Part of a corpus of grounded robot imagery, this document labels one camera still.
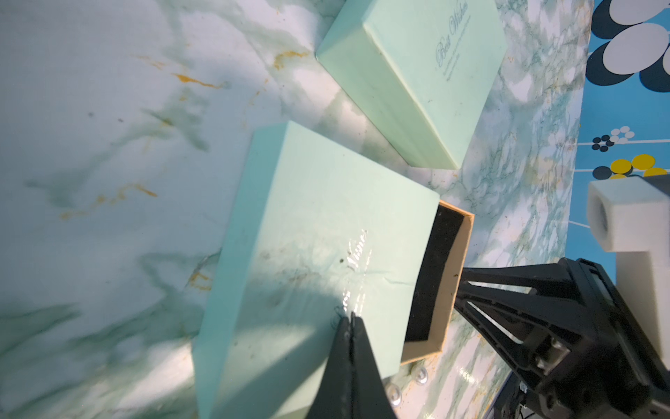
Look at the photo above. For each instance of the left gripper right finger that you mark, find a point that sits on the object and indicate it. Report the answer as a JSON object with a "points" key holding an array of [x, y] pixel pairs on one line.
{"points": [[369, 398]]}

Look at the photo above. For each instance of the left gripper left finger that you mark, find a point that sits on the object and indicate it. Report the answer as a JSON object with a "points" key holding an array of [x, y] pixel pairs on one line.
{"points": [[334, 397]]}

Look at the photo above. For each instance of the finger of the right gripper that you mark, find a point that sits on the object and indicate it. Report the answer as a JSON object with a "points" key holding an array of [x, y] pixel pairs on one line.
{"points": [[574, 348]]}

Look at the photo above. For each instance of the pearl earring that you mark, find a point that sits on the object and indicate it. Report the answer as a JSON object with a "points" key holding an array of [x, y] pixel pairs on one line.
{"points": [[394, 394], [420, 375]]}

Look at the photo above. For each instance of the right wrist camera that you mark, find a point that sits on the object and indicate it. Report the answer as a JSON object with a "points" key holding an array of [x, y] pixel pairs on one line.
{"points": [[630, 217]]}

